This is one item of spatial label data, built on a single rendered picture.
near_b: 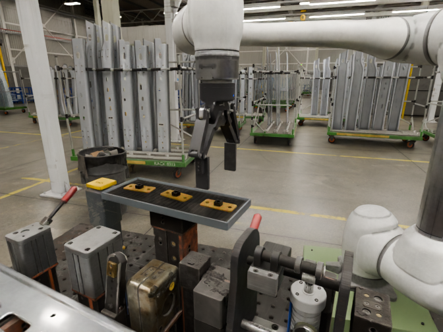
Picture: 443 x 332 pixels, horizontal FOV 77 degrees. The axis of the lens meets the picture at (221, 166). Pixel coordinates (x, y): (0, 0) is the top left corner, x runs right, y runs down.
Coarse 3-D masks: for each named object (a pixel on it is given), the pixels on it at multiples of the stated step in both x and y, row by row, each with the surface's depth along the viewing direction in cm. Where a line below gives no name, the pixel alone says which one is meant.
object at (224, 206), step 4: (204, 200) 69; (208, 200) 69; (212, 200) 69; (216, 200) 67; (220, 200) 67; (200, 204) 67; (204, 204) 67; (208, 204) 67; (212, 204) 67; (216, 204) 66; (220, 204) 66; (224, 204) 67; (228, 204) 67; (232, 204) 67; (212, 208) 65; (216, 208) 65; (220, 208) 65; (224, 208) 65; (228, 208) 65; (232, 208) 65
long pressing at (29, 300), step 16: (0, 272) 68; (16, 272) 68; (0, 288) 63; (16, 288) 63; (32, 288) 63; (48, 288) 62; (0, 304) 58; (16, 304) 58; (32, 304) 58; (48, 304) 58; (64, 304) 58; (80, 304) 58; (32, 320) 55; (48, 320) 55; (64, 320) 55; (80, 320) 55; (96, 320) 54; (112, 320) 54
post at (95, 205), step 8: (88, 192) 81; (96, 192) 80; (88, 200) 82; (96, 200) 80; (104, 200) 80; (88, 208) 83; (96, 208) 81; (104, 208) 80; (112, 208) 83; (120, 208) 86; (96, 216) 82; (104, 216) 81; (112, 216) 84; (120, 216) 86; (96, 224) 83; (104, 224) 82; (112, 224) 84; (120, 224) 88; (128, 304) 96
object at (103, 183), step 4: (96, 180) 83; (100, 180) 83; (104, 180) 83; (108, 180) 83; (112, 180) 83; (88, 184) 81; (92, 184) 80; (96, 184) 80; (100, 184) 80; (104, 184) 80; (108, 184) 81; (112, 184) 83; (96, 188) 80; (100, 188) 79; (104, 188) 80
